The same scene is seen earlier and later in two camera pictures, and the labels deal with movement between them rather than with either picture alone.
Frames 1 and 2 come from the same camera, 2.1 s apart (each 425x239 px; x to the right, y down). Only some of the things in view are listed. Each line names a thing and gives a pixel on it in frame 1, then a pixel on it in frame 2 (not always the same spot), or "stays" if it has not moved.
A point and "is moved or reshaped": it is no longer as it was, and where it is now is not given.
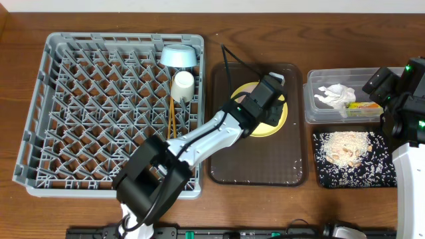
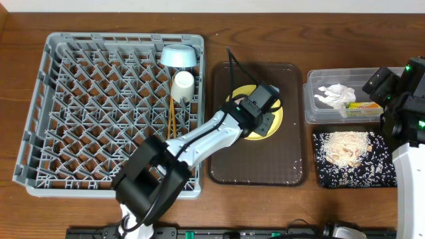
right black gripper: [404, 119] stays
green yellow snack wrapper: [364, 109] stays
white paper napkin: [337, 95] stays
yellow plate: [263, 129] is moved or reshaped
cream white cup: [183, 86] stays
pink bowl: [279, 78] is moved or reshaped
